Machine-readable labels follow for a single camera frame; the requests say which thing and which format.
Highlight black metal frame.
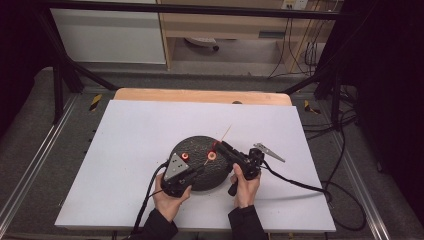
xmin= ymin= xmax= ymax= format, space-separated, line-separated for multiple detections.
xmin=32 ymin=0 xmax=349 ymax=125

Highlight person's right hand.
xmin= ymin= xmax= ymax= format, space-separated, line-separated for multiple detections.
xmin=229 ymin=162 xmax=262 ymax=210

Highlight wooden table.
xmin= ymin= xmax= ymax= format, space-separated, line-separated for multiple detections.
xmin=112 ymin=87 xmax=293 ymax=107

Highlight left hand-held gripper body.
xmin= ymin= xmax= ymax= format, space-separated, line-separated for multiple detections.
xmin=160 ymin=152 xmax=198 ymax=198

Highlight light wooden desk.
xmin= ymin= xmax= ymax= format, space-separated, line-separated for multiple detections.
xmin=155 ymin=0 xmax=338 ymax=72

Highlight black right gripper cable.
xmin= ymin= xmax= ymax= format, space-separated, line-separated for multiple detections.
xmin=261 ymin=159 xmax=368 ymax=232

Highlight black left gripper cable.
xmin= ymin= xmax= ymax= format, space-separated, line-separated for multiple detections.
xmin=130 ymin=160 xmax=172 ymax=235

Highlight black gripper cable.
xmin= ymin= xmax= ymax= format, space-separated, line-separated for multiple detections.
xmin=130 ymin=160 xmax=172 ymax=235
xmin=261 ymin=159 xmax=368 ymax=232

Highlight white cabinet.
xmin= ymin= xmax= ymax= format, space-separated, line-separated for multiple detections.
xmin=49 ymin=0 xmax=167 ymax=65

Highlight white chair base with caster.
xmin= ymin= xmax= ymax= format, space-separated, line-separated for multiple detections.
xmin=184 ymin=36 xmax=221 ymax=52

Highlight aluminium floor rail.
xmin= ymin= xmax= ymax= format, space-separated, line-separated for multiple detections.
xmin=328 ymin=131 xmax=392 ymax=240
xmin=0 ymin=94 xmax=80 ymax=228

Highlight black floor cables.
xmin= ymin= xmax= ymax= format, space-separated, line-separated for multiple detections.
xmin=300 ymin=83 xmax=360 ymax=184

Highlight white wall socket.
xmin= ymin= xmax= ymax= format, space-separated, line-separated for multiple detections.
xmin=281 ymin=0 xmax=309 ymax=11

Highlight thin wooden skewer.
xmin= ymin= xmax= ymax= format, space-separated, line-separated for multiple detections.
xmin=203 ymin=124 xmax=233 ymax=167

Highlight person's left hand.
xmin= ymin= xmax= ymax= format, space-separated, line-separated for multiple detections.
xmin=152 ymin=172 xmax=193 ymax=223

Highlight round black textured plate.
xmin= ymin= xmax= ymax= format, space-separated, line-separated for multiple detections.
xmin=168 ymin=134 xmax=233 ymax=192

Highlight hanging black cables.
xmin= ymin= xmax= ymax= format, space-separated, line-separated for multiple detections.
xmin=267 ymin=14 xmax=323 ymax=80

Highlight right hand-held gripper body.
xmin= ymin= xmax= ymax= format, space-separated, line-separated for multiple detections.
xmin=227 ymin=142 xmax=287 ymax=197

